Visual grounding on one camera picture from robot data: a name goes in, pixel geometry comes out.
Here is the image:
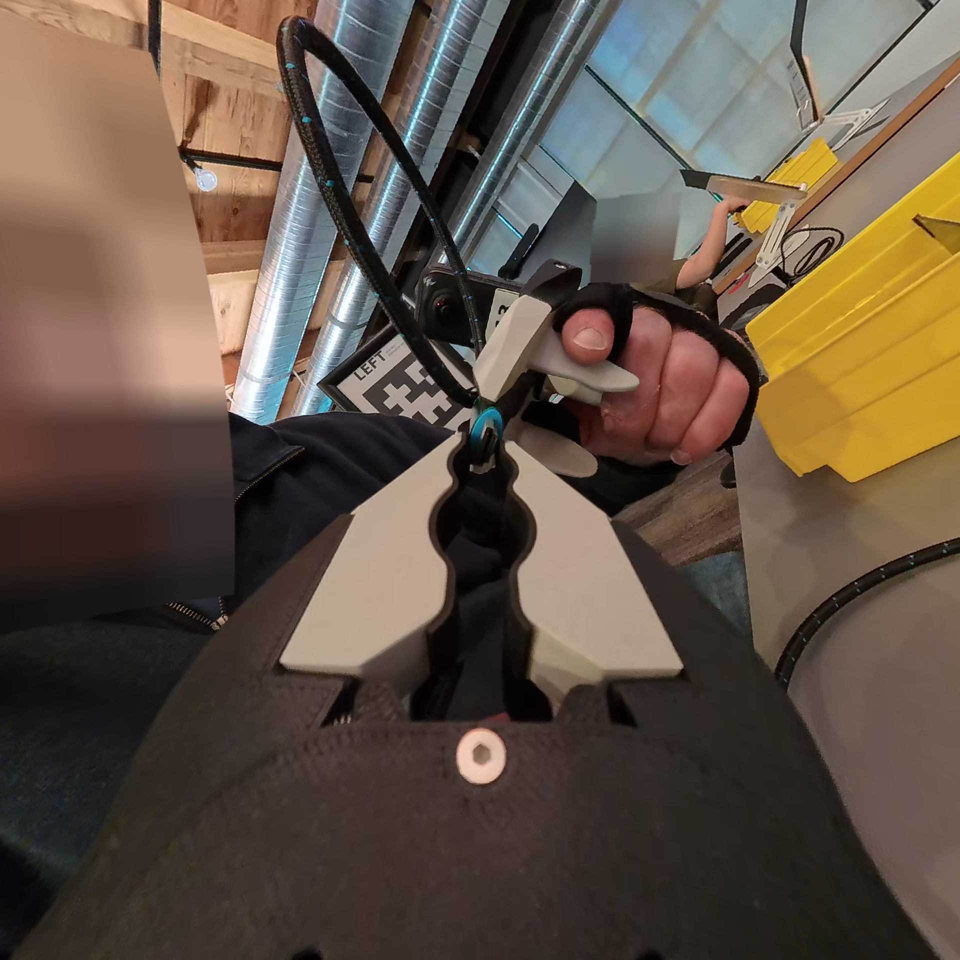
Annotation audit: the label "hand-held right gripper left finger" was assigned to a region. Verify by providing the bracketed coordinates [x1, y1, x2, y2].
[279, 437, 462, 715]

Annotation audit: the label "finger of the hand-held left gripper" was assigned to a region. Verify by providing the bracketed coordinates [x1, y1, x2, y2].
[474, 296, 558, 404]

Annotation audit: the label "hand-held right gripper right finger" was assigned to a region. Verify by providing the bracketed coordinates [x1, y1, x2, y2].
[502, 441, 685, 720]

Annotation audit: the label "blue-flecked HDMI cable green plugs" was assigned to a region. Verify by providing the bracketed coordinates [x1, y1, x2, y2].
[276, 15, 505, 475]
[776, 538, 960, 687]

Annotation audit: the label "yellow plastic bin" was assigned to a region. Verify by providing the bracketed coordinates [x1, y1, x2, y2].
[746, 153, 960, 485]
[731, 138, 837, 230]

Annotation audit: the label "person's left forearm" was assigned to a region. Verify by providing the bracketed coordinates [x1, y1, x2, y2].
[577, 450, 725, 515]

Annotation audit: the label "person's left hand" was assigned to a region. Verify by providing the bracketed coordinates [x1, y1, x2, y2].
[558, 303, 755, 466]

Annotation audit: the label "black framed marker sign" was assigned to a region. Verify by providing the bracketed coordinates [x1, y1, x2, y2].
[318, 322, 481, 432]

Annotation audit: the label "person's jeans leg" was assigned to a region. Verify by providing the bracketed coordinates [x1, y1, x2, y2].
[675, 551, 755, 639]

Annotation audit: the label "person's dark sweater torso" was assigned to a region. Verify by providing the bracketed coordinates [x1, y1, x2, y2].
[0, 412, 489, 960]

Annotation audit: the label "small tilted board stand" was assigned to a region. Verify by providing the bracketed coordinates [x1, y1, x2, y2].
[681, 168, 811, 271]

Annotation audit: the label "black camera bar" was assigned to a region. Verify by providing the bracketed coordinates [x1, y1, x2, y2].
[498, 223, 541, 279]

